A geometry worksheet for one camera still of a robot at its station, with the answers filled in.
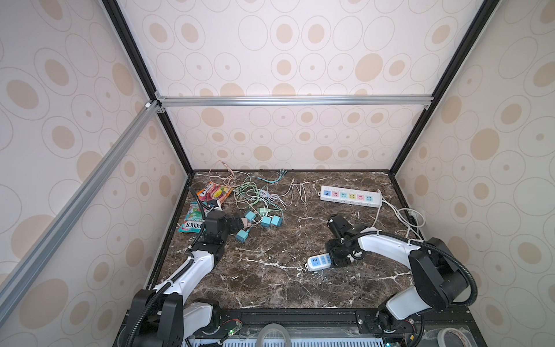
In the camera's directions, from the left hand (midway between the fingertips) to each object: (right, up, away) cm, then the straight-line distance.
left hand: (235, 211), depth 87 cm
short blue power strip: (+33, -20, -2) cm, 39 cm away
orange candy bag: (-15, +8, +19) cm, 26 cm away
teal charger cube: (+16, -5, +10) cm, 20 cm away
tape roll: (+70, -40, -17) cm, 83 cm away
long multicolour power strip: (+52, +6, +19) cm, 56 cm away
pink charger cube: (+2, -6, +11) cm, 12 cm away
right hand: (+36, -18, +2) cm, 40 cm away
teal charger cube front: (+12, -5, +10) cm, 16 cm away
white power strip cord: (+75, -3, +15) cm, 76 cm away
